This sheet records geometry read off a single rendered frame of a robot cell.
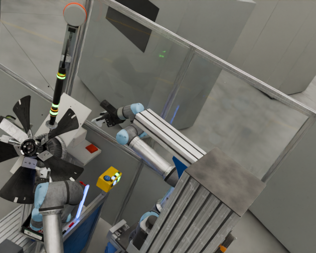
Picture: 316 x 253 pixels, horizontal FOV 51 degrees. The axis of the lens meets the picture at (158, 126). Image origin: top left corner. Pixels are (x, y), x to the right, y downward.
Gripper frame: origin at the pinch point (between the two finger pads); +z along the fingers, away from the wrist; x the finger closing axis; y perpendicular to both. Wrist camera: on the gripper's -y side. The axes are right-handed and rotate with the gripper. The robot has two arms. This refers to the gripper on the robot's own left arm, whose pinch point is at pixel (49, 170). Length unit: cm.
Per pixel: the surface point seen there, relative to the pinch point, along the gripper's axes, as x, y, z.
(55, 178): 1.4, -4.0, -4.9
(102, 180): 15.3, -34.8, 8.0
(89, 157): 35, -27, 50
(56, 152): 4.5, -2.3, 21.6
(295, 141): -49, -147, -9
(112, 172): 15.1, -42.0, 16.1
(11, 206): 115, 36, 59
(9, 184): 13.8, 23.8, -0.8
